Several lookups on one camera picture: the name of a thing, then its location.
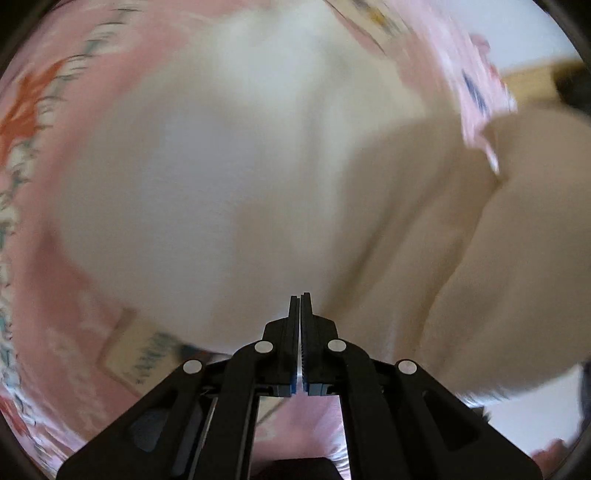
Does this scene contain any white knit sweater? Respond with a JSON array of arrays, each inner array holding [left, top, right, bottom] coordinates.
[[54, 7, 591, 403]]

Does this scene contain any pink printed bed sheet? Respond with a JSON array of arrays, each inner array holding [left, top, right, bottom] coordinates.
[[0, 0, 520, 480]]

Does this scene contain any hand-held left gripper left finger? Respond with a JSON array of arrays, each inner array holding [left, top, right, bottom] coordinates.
[[55, 294, 302, 480]]

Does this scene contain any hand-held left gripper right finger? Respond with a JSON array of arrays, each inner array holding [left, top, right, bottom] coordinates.
[[300, 292, 544, 480]]

